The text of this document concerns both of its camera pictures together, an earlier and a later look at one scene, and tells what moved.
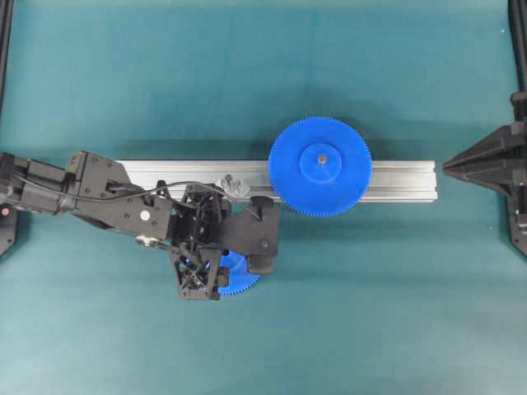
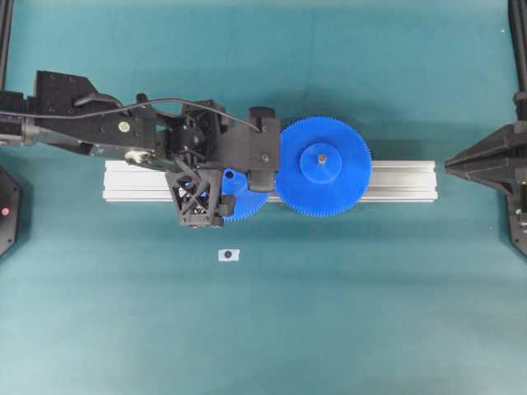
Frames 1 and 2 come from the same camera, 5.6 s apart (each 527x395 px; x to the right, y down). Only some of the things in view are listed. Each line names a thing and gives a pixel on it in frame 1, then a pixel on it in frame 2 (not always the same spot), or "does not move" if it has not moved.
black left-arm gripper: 190,237 → 198,142
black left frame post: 6,16 does not move
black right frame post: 518,14 does not move
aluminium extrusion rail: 389,181 does not move
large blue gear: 320,166 does not move
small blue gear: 240,278 → 235,182
